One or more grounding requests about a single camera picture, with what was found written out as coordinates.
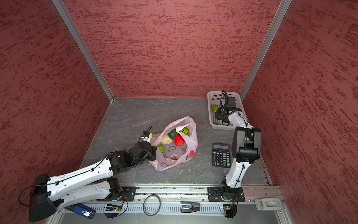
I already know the yellow green mango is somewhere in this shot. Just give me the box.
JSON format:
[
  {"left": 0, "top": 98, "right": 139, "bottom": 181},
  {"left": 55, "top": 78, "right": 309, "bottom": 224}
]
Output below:
[{"left": 211, "top": 105, "right": 219, "bottom": 114}]

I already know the small green kiwi half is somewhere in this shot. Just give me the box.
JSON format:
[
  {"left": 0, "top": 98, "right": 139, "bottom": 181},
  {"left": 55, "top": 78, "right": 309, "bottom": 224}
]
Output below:
[{"left": 156, "top": 145, "right": 166, "bottom": 155}]

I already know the pale yellow fruit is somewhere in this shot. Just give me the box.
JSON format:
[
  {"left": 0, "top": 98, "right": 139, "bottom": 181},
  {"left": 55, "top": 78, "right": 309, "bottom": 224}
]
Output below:
[{"left": 161, "top": 135, "right": 173, "bottom": 145}]

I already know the pink printed plastic bag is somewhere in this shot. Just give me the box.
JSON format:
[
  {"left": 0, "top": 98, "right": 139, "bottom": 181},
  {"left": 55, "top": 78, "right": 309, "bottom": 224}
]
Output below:
[{"left": 150, "top": 116, "right": 199, "bottom": 171}]

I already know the red fruit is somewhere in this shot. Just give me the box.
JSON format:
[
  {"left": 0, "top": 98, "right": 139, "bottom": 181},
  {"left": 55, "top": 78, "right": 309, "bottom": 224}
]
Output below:
[{"left": 174, "top": 135, "right": 185, "bottom": 147}]

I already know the green spotted custard apple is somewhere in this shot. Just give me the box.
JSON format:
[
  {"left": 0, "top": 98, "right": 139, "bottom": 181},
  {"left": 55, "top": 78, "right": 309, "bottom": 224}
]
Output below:
[{"left": 180, "top": 127, "right": 190, "bottom": 136}]

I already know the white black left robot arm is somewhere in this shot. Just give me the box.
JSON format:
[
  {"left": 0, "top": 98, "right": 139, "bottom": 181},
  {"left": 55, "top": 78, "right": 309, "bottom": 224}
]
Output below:
[{"left": 29, "top": 141, "right": 157, "bottom": 222}]

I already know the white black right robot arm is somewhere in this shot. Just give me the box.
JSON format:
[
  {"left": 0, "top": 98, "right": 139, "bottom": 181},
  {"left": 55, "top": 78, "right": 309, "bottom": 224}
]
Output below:
[{"left": 214, "top": 91, "right": 262, "bottom": 200}]

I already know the white perforated plastic basket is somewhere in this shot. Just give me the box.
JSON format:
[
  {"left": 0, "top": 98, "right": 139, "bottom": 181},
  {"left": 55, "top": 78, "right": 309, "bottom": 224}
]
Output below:
[{"left": 207, "top": 91, "right": 249, "bottom": 130}]

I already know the black desk calculator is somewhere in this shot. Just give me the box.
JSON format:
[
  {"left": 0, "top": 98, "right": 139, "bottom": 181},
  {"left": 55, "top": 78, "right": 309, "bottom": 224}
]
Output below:
[{"left": 211, "top": 143, "right": 231, "bottom": 168}]

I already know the left small circuit board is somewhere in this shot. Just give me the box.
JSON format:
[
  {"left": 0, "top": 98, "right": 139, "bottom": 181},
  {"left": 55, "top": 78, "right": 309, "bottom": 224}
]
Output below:
[{"left": 105, "top": 204, "right": 123, "bottom": 212}]

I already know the small circuit board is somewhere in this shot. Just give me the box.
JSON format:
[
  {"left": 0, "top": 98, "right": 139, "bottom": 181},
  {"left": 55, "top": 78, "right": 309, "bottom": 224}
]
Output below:
[
  {"left": 105, "top": 204, "right": 123, "bottom": 212},
  {"left": 223, "top": 204, "right": 237, "bottom": 219}
]

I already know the black stapler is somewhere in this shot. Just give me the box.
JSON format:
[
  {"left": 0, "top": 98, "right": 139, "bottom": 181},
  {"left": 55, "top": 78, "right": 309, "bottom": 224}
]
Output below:
[{"left": 180, "top": 201, "right": 200, "bottom": 213}]

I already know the blue black box device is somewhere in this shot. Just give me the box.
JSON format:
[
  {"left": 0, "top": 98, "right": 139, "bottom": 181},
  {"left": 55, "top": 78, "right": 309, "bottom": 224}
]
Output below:
[{"left": 65, "top": 203, "right": 96, "bottom": 219}]

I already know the right small circuit board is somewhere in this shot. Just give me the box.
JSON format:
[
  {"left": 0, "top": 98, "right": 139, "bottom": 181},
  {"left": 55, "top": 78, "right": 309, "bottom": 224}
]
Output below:
[{"left": 223, "top": 204, "right": 237, "bottom": 219}]

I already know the grey plastic holder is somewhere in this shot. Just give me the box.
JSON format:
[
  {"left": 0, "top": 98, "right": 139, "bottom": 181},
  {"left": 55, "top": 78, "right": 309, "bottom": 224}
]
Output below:
[{"left": 254, "top": 197, "right": 283, "bottom": 211}]

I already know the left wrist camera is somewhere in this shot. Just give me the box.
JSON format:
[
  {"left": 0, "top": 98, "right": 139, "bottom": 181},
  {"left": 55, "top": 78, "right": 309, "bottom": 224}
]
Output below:
[{"left": 139, "top": 131, "right": 153, "bottom": 143}]

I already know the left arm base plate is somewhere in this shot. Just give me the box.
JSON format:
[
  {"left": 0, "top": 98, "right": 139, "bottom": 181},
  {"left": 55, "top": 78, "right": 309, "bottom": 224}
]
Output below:
[{"left": 103, "top": 186, "right": 137, "bottom": 202}]

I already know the black cable loop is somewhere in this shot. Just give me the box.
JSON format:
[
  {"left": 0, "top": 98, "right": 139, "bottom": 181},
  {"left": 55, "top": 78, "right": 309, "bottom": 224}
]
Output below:
[{"left": 143, "top": 194, "right": 162, "bottom": 217}]

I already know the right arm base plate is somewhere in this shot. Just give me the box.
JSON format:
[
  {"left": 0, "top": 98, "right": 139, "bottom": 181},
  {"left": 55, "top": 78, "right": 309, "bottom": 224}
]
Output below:
[{"left": 207, "top": 187, "right": 245, "bottom": 202}]

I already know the aluminium front rail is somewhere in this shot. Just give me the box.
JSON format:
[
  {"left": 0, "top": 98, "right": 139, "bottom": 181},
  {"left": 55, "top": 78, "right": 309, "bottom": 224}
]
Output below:
[{"left": 46, "top": 184, "right": 286, "bottom": 216}]

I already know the aluminium corner post right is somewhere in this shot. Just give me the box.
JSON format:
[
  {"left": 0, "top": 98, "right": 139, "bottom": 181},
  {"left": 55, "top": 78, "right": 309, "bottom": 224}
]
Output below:
[{"left": 240, "top": 0, "right": 292, "bottom": 100}]

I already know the aluminium corner post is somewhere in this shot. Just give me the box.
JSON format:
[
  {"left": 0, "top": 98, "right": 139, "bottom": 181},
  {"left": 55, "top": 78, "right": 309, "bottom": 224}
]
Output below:
[
  {"left": 52, "top": 0, "right": 115, "bottom": 104},
  {"left": 240, "top": 0, "right": 292, "bottom": 100}
]

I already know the aluminium corner post left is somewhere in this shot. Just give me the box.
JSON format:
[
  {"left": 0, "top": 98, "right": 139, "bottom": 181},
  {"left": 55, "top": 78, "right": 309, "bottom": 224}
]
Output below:
[{"left": 52, "top": 0, "right": 115, "bottom": 104}]

